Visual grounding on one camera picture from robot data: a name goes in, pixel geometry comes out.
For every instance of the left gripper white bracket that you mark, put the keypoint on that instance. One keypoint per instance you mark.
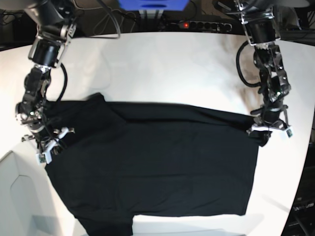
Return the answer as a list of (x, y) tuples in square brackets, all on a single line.
[(268, 119)]

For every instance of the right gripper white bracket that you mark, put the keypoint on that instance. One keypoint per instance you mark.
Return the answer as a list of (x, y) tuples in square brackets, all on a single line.
[(45, 141)]

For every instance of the black T-shirt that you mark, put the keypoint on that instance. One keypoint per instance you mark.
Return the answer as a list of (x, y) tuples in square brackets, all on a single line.
[(128, 159)]

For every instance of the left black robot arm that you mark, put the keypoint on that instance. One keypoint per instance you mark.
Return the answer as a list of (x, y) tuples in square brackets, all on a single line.
[(262, 33)]

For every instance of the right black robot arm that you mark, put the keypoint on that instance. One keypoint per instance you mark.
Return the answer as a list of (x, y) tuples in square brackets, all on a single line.
[(56, 26)]

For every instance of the white tray at corner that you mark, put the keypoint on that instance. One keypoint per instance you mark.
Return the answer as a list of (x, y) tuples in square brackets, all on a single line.
[(28, 204)]

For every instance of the black power strip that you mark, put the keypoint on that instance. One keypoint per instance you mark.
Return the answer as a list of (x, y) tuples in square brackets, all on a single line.
[(199, 26)]

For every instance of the blue box overhead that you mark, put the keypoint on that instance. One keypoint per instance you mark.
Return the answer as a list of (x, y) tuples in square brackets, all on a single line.
[(170, 5)]

